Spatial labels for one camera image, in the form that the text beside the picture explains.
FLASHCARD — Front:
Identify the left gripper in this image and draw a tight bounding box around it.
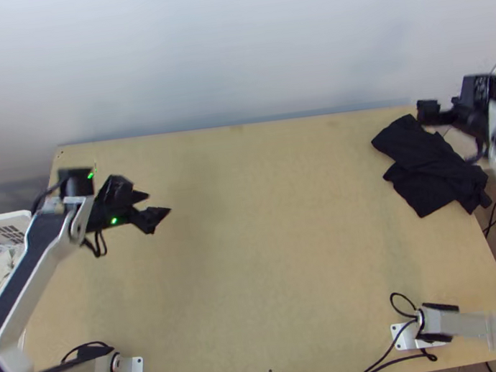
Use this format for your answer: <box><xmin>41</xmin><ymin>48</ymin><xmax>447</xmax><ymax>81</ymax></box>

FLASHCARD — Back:
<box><xmin>80</xmin><ymin>168</ymin><xmax>175</xmax><ymax>243</ymax></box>

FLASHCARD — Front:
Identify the black t-shirt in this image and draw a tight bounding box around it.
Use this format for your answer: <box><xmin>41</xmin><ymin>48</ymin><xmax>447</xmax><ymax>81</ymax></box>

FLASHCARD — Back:
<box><xmin>367</xmin><ymin>104</ymin><xmax>495</xmax><ymax>226</ymax></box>

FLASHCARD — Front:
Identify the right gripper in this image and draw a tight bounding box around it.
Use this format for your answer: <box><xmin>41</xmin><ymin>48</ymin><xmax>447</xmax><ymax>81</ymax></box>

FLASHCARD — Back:
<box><xmin>415</xmin><ymin>92</ymin><xmax>492</xmax><ymax>146</ymax></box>

